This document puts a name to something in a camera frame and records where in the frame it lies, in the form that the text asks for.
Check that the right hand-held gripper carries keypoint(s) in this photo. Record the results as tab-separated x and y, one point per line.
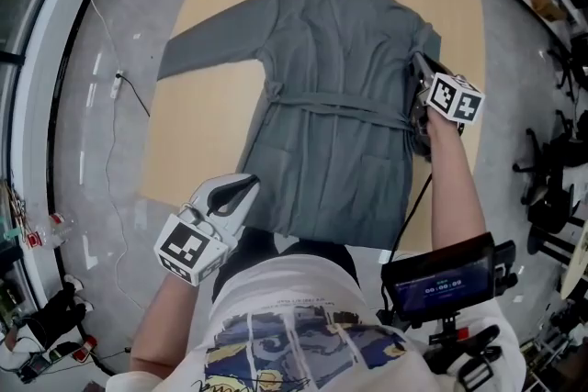
455	98

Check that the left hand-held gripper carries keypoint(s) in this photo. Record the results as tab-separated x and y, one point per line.
188	248

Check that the grey robe garment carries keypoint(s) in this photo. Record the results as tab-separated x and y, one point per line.
331	105

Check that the person's left forearm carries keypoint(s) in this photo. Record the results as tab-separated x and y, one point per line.
161	326

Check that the person's right forearm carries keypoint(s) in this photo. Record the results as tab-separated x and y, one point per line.
455	188

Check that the black trousers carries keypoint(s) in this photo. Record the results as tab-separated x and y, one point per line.
257	248

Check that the white printed t-shirt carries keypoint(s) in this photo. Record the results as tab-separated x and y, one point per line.
298	289

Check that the brown cardboard box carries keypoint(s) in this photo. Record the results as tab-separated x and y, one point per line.
546	0

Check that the white power strip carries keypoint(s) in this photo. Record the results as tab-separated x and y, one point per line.
118	85

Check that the clear plastic bottle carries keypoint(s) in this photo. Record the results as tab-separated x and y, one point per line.
62	227

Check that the black office chair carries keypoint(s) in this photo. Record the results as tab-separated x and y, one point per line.
551	193

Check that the black chest monitor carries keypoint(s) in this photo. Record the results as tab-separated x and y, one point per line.
441	280

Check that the black framed glass partition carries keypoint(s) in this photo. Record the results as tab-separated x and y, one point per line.
18	36

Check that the black monitor mount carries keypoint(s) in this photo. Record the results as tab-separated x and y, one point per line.
459	349

